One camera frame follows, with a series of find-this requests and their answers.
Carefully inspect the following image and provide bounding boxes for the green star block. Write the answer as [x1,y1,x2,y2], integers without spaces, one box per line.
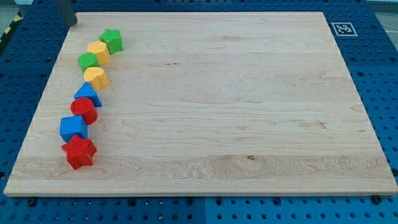
[99,29,124,55]

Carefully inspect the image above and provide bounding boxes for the yellow hexagon block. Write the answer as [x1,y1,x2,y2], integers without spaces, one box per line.
[87,40,110,65]

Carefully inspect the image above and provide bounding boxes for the red star block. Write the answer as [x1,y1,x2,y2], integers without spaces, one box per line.
[61,134,97,170]

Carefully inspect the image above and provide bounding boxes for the light wooden board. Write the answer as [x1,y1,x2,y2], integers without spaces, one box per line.
[4,12,397,197]

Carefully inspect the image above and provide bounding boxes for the yellow heart block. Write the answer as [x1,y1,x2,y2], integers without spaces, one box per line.
[83,67,109,91]

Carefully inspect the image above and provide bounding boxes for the red cylinder block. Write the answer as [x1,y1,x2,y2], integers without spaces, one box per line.
[70,97,98,125]

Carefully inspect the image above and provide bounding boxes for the blue triangle block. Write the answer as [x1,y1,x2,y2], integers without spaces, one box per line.
[74,82,102,108]

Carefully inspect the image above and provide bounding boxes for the green cylinder block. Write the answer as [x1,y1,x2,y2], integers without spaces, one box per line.
[77,52,100,73]

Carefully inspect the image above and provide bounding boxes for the blue cube block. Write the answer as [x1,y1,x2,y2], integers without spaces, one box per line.
[59,115,88,142]

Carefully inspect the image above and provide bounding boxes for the black cylindrical robot tool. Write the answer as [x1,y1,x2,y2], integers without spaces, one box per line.
[53,0,78,27]

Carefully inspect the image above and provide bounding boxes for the white fiducial marker tag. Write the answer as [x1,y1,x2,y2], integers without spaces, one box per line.
[331,22,358,37]

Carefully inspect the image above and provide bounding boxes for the black bolt front left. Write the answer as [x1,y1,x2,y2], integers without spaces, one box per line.
[26,197,37,207]

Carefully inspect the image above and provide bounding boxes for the black bolt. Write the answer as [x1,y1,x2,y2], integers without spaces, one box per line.
[371,195,383,205]
[26,197,37,207]

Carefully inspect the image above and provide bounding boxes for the black bolt front right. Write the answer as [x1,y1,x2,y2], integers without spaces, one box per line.
[371,195,383,205]

